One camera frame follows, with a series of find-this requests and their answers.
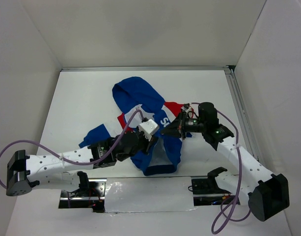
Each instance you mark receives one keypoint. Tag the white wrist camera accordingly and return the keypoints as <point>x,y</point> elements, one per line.
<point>149,128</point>
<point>188,110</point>

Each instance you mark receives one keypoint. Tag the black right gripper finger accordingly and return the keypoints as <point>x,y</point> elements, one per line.
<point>176,133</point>
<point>177,123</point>

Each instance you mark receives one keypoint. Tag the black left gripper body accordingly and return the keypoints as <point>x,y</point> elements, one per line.
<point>143,145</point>

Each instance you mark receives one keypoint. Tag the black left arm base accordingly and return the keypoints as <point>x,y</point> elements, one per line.
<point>90,194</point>

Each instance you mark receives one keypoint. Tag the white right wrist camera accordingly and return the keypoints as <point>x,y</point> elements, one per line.
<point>188,110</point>

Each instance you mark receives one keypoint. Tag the blue white red jacket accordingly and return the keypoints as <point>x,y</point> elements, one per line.
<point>136,93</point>

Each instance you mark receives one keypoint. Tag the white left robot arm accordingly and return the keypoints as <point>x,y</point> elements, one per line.
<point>67,172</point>

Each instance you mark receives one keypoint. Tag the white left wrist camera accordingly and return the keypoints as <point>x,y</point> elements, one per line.
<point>149,128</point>

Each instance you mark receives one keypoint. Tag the white taped panel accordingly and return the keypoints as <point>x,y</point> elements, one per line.
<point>148,194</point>

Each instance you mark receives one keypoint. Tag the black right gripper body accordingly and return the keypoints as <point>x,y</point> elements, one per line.
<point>193,124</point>

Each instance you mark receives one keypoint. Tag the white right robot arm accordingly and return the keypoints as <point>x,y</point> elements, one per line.
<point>265,193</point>

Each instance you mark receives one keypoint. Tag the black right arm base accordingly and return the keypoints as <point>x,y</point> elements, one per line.
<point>206,191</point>

